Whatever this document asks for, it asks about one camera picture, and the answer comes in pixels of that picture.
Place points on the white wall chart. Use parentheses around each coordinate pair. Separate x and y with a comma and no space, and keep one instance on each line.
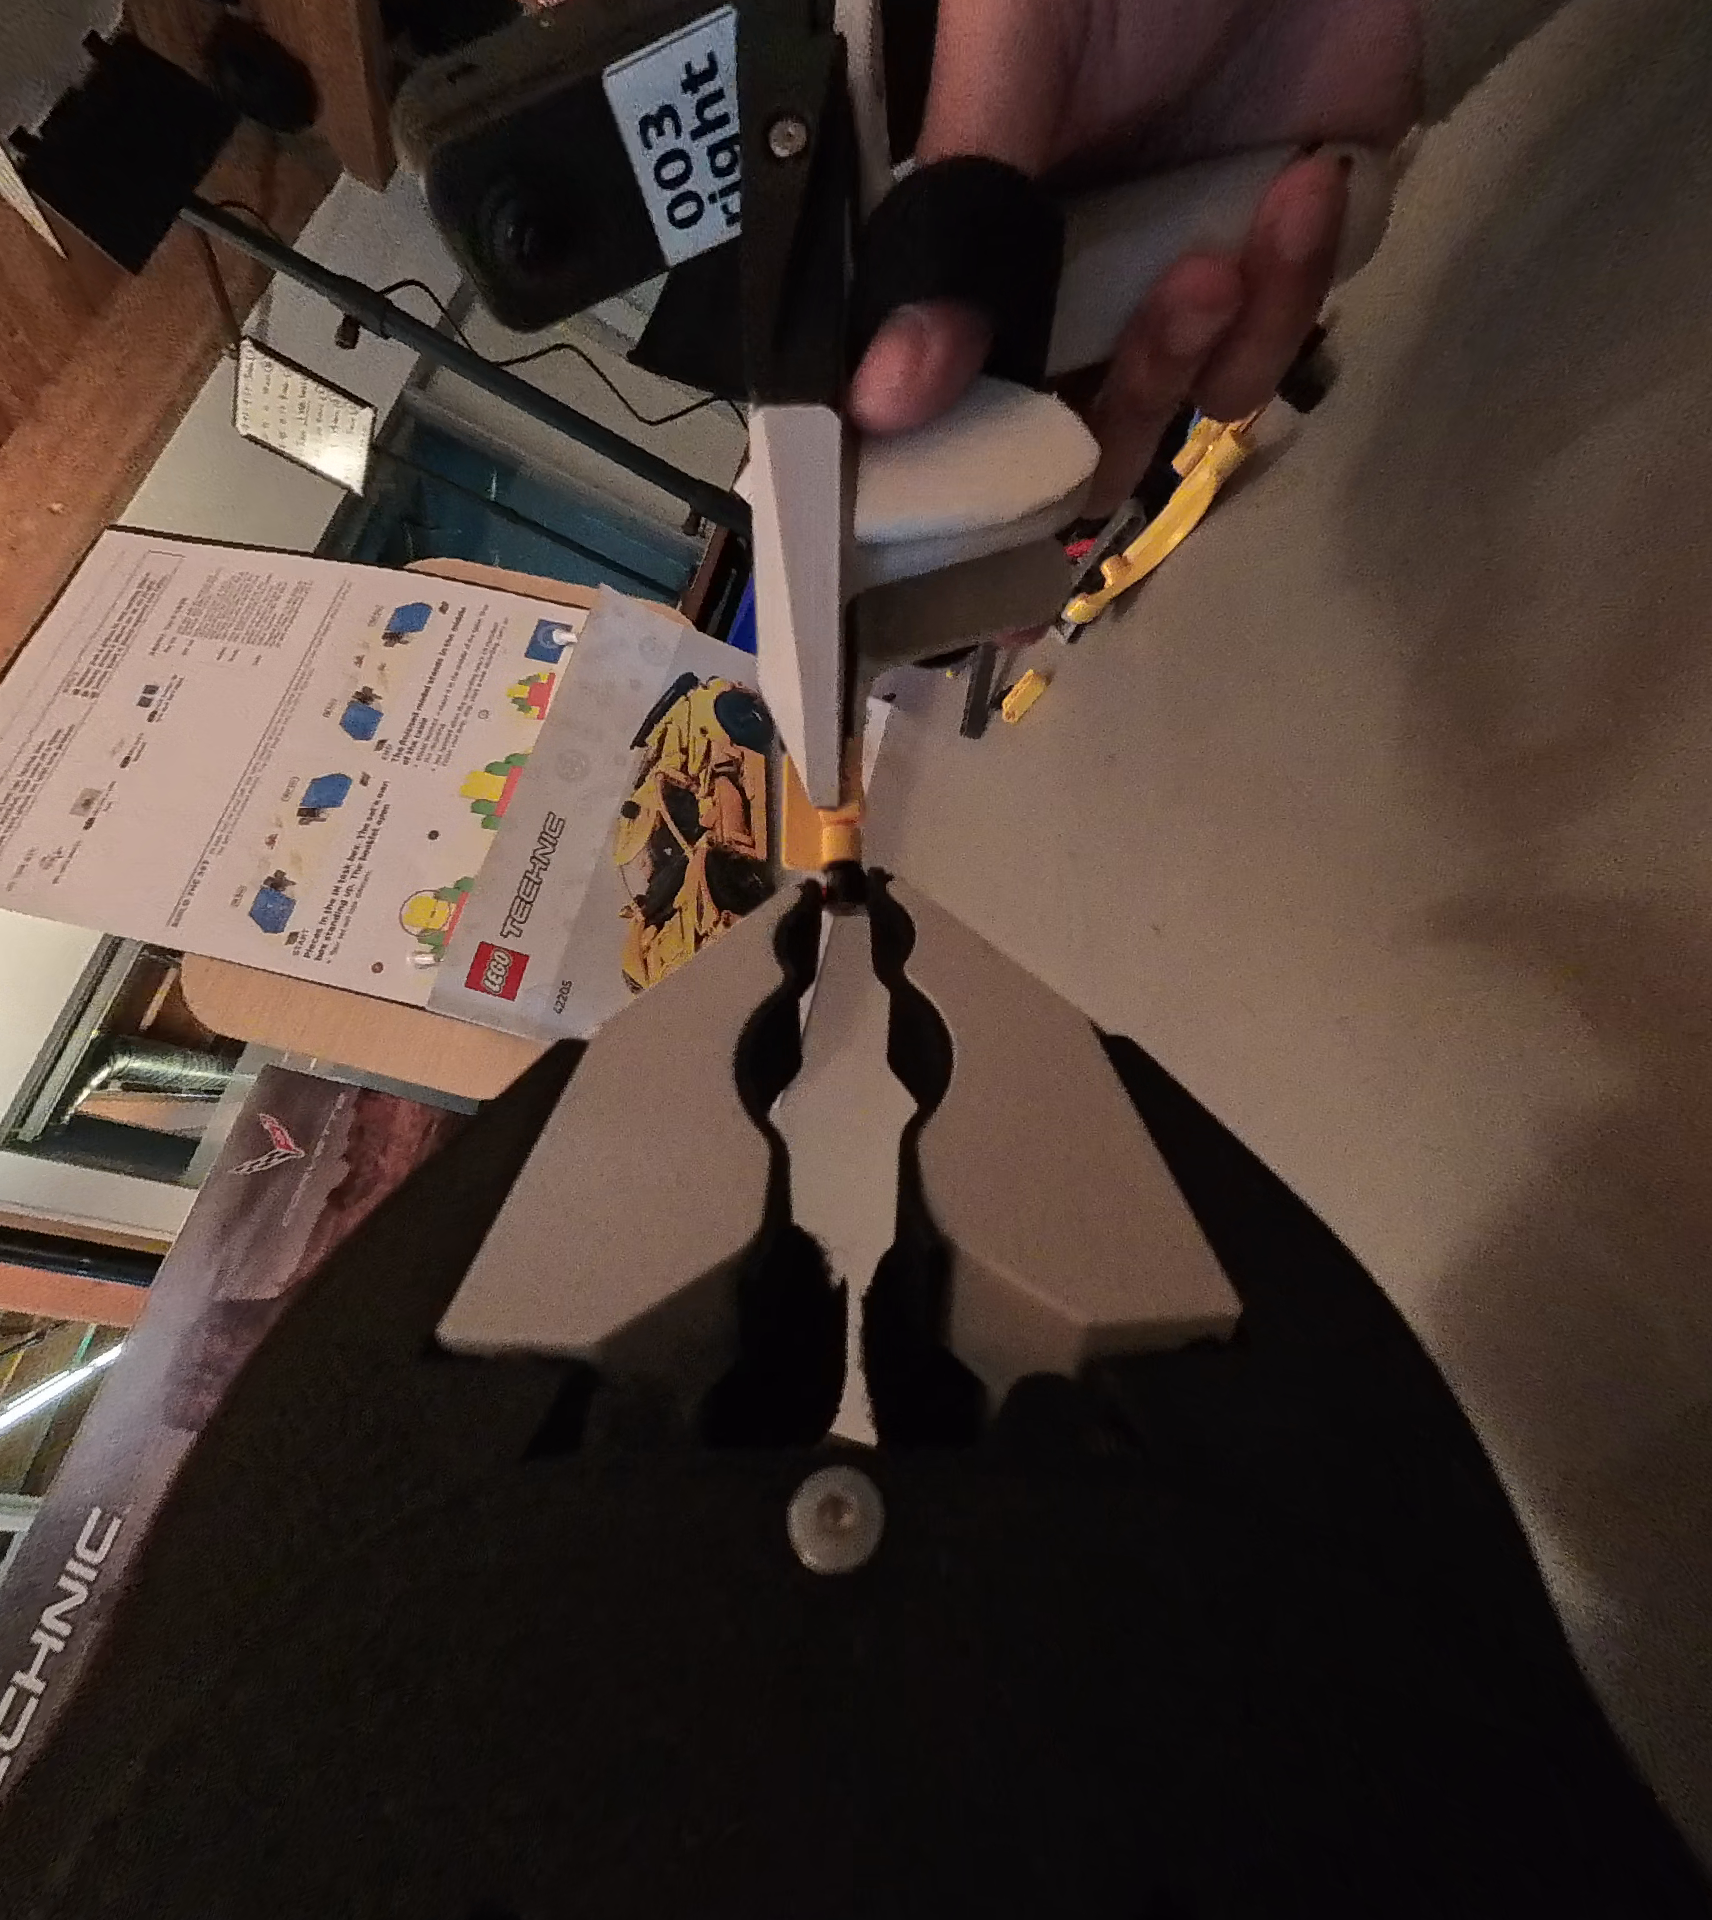
(304,412)

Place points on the person's right hand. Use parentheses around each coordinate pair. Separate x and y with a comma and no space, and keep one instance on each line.
(1170,75)

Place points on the wooden post red label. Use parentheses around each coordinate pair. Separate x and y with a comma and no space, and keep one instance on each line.
(287,75)

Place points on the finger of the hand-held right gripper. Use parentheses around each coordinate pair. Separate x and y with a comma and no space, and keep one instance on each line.
(976,481)
(804,600)

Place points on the toy car set box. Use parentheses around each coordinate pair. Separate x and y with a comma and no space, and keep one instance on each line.
(240,1201)

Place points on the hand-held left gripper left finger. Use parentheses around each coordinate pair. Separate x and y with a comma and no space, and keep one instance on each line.
(600,1201)

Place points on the pile of yellow black bricks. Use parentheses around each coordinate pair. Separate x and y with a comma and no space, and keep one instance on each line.
(1170,510)

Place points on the toy car instruction booklet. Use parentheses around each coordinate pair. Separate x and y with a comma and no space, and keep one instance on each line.
(600,780)

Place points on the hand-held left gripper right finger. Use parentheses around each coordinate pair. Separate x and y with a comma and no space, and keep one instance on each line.
(1081,1201)

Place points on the silver ventilation duct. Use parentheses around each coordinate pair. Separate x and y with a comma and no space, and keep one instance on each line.
(150,1069)

